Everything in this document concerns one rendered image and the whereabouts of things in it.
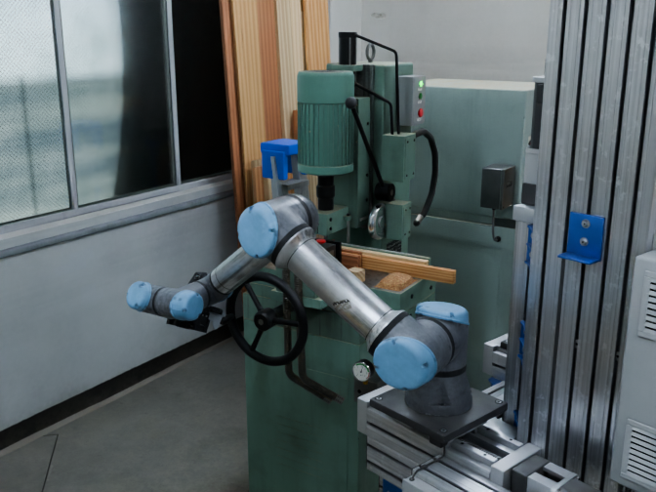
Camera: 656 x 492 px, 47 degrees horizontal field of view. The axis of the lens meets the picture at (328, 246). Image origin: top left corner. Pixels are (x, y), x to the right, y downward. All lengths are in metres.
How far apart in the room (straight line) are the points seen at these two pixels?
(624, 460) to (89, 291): 2.41
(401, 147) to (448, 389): 1.00
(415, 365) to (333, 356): 0.87
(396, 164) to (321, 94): 0.37
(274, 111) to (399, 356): 2.65
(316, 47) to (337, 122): 2.02
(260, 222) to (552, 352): 0.68
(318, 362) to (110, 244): 1.37
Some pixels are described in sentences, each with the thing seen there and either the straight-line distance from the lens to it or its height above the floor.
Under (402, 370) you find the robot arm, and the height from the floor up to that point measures 0.98.
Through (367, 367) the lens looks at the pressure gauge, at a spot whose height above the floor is 0.68.
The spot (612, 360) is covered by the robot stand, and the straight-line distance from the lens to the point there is 1.62.
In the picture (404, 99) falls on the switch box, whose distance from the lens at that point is 2.55.
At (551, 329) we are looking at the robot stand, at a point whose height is 1.02.
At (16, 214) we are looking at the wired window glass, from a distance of 3.23.
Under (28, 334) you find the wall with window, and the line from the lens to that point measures 3.28.
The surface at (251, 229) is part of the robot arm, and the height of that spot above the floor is 1.21.
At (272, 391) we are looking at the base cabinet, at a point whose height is 0.47.
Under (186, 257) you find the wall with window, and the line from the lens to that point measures 3.81.
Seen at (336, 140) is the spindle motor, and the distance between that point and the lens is 2.31.
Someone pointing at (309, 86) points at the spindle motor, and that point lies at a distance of 2.30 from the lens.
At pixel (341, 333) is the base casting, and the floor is 0.74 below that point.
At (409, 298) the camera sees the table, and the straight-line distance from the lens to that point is 2.24.
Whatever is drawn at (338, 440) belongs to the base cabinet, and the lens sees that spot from 2.49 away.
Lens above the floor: 1.63
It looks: 16 degrees down
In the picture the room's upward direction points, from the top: straight up
